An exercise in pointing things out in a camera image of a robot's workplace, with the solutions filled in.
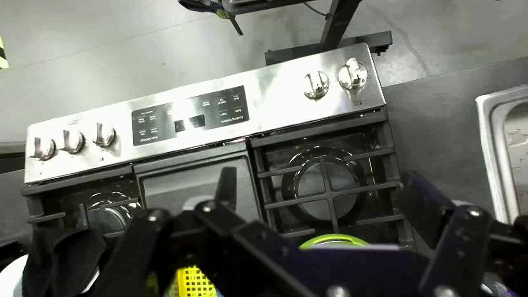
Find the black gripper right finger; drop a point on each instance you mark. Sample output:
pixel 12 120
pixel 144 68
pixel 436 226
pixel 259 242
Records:
pixel 462 252

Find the yellow strainer bowl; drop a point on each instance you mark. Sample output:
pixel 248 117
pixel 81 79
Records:
pixel 192 280

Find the green plastic bowl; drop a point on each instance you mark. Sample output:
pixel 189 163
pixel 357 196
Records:
pixel 332 239

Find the black floor stand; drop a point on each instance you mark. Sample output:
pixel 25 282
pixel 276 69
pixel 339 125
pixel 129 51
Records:
pixel 340 21

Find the silver stove knob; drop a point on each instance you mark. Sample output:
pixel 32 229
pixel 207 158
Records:
pixel 73 140
pixel 352 74
pixel 104 134
pixel 316 84
pixel 43 148

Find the stainless steel sink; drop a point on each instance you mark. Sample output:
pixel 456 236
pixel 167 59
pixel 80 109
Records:
pixel 495 153

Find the black metal frame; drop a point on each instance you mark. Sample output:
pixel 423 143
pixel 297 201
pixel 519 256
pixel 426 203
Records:
pixel 241 6

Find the black stove top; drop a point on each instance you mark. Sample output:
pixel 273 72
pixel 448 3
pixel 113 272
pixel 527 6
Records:
pixel 274 92

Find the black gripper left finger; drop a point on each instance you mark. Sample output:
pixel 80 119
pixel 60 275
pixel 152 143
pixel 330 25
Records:
pixel 142 257

